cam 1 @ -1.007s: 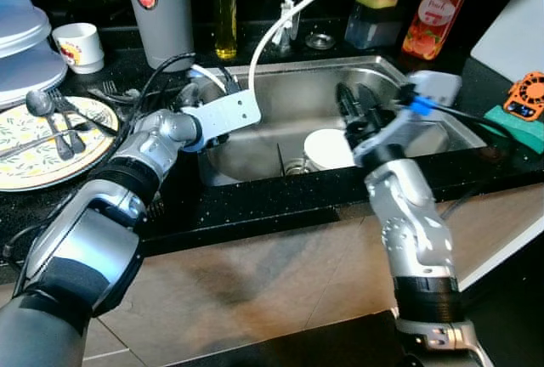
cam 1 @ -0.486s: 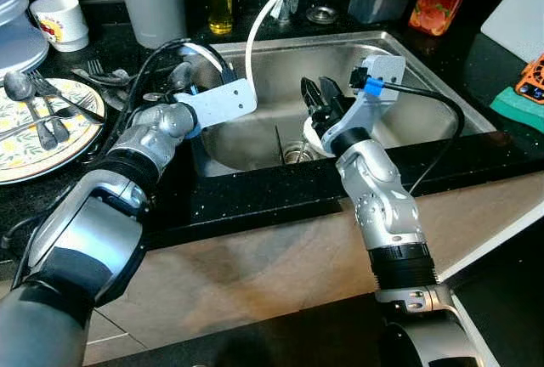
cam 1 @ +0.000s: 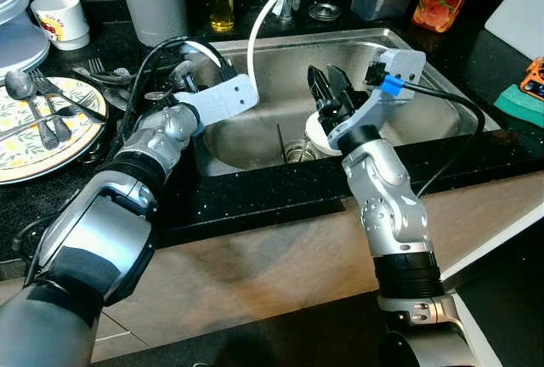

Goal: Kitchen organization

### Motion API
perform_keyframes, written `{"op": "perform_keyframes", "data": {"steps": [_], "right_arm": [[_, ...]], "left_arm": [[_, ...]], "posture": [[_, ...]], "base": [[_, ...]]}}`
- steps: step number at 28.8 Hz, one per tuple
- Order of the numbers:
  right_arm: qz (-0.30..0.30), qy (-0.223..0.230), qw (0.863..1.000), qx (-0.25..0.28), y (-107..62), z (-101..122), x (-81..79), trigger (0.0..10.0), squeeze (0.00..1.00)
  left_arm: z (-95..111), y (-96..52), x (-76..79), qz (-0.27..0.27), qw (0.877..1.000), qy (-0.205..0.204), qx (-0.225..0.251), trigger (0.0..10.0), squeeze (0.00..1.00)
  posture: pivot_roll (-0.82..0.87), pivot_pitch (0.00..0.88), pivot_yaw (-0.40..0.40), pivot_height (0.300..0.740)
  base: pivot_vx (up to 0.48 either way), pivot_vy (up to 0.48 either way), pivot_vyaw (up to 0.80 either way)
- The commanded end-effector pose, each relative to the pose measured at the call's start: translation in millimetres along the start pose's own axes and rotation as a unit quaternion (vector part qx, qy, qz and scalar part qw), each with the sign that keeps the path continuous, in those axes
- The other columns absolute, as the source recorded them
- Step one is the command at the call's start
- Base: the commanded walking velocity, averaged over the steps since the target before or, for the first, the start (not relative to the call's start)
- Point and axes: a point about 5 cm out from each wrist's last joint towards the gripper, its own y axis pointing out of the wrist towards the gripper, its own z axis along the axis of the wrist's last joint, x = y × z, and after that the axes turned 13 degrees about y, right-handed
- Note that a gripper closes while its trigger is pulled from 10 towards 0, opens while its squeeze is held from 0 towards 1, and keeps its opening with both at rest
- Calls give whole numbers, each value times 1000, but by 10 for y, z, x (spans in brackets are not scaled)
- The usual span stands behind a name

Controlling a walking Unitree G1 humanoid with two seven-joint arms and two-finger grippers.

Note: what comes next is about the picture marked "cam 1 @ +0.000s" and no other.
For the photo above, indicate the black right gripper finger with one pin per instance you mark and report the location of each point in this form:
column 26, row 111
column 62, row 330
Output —
column 320, row 85
column 342, row 82

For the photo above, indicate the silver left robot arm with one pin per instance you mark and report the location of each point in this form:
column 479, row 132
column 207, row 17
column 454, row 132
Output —
column 93, row 239

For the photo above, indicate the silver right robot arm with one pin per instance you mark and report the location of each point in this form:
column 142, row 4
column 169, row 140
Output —
column 399, row 214

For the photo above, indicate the round metal drain cap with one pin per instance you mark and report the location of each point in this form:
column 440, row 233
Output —
column 325, row 12

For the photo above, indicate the stainless steel sink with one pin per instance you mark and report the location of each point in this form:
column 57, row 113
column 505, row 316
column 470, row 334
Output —
column 255, row 129

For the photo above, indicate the grey stone-look cabinet door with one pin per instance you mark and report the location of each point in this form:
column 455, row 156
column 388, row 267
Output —
column 280, row 256

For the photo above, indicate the green sponge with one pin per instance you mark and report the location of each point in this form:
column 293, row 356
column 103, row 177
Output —
column 520, row 105

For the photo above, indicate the grey tumbler with red logo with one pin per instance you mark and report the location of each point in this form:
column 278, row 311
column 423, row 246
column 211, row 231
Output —
column 153, row 2

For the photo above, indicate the white cutting board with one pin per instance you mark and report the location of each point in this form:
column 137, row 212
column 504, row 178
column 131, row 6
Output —
column 518, row 14

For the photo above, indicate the small orange black device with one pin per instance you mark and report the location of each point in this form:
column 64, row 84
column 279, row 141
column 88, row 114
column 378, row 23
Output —
column 534, row 78

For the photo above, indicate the metal fork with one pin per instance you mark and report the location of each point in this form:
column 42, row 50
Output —
column 102, row 71

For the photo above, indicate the black floor-standing appliance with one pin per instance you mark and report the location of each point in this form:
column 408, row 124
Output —
column 510, row 316

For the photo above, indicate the white printed mug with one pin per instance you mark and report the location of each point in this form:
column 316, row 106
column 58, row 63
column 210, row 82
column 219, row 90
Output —
column 61, row 23

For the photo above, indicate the floral print plate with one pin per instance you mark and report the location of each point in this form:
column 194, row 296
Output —
column 25, row 150

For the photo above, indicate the white stacked container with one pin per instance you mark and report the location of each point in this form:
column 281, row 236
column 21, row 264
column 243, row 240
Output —
column 21, row 40

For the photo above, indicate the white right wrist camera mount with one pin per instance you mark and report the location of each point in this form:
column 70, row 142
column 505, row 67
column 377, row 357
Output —
column 395, row 65

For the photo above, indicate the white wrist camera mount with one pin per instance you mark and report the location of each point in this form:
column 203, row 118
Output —
column 225, row 98
column 395, row 65

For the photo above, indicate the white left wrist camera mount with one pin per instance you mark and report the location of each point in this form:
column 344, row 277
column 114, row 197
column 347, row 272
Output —
column 225, row 98

